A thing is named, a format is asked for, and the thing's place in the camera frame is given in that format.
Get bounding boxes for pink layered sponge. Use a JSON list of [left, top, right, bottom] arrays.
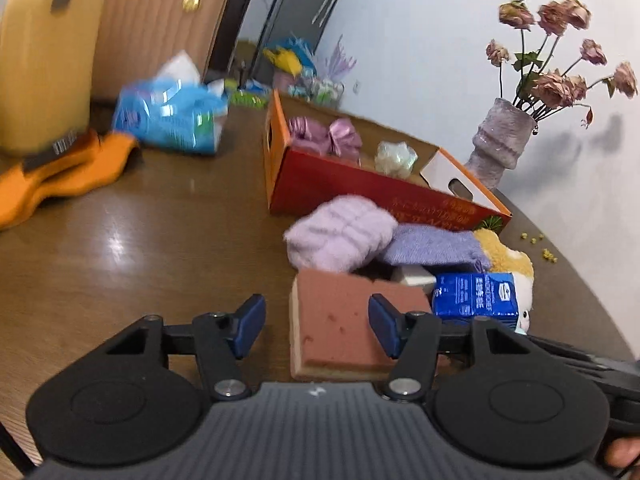
[[290, 269, 431, 382]]

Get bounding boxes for white and yellow plush toy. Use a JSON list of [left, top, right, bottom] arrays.
[[474, 229, 535, 335]]

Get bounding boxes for iridescent plastic-wrapped soft bundle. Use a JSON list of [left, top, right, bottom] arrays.
[[374, 141, 419, 179]]

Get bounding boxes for person's right hand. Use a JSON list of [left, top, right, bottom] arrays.
[[604, 437, 640, 468]]

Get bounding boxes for small white box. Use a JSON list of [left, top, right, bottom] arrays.
[[392, 264, 436, 296]]

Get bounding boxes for purple knitted cloth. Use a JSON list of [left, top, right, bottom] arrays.
[[378, 223, 491, 272]]

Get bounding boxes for blue tissue pack box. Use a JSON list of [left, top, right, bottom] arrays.
[[432, 273, 520, 330]]

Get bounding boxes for lilac fluffy towel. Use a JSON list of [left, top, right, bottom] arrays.
[[283, 195, 398, 273]]

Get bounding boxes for yellow crumb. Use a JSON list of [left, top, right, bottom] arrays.
[[542, 248, 558, 263], [520, 232, 544, 245]]

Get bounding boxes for red orange cardboard box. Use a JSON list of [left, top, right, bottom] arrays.
[[264, 91, 512, 232]]

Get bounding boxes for pink satin bow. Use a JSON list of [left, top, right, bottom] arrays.
[[288, 117, 362, 162]]

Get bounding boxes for blue tissue packet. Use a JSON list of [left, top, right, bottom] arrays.
[[112, 51, 229, 155]]

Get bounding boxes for purple textured vase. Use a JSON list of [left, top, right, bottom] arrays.
[[465, 98, 537, 188]]

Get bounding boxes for storage cart with bottles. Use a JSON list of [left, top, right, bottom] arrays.
[[286, 74, 345, 110]]

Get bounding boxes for yellow watering can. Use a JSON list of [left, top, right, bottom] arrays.
[[262, 47, 303, 77]]

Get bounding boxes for dried pink roses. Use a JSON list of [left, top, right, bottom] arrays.
[[485, 0, 639, 128]]

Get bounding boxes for grey refrigerator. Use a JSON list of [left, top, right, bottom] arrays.
[[250, 0, 337, 84]]

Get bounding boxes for peach suitcase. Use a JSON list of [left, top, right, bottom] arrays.
[[91, 0, 227, 101]]

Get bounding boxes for orange strap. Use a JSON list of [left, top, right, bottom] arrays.
[[0, 129, 141, 231]]

